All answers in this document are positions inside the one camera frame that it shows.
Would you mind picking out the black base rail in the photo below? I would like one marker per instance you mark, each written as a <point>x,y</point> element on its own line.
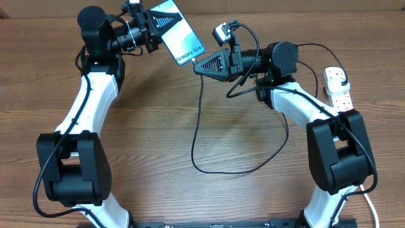
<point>202,225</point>

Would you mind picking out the white power strip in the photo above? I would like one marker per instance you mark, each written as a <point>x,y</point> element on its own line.
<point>338,94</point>

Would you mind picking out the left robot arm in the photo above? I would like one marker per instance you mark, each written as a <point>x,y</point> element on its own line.
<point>74,169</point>

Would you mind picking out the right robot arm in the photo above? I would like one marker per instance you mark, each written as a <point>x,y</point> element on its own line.
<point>340,158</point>

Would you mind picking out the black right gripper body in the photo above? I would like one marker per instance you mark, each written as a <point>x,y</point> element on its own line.
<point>236,65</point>

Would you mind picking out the blue Samsung Galaxy smartphone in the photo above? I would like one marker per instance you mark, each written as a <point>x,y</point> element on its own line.
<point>181,41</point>

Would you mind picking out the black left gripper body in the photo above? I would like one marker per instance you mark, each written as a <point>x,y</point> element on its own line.
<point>143,23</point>

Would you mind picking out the white USB charger plug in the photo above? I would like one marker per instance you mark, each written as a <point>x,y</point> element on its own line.
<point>336,86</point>

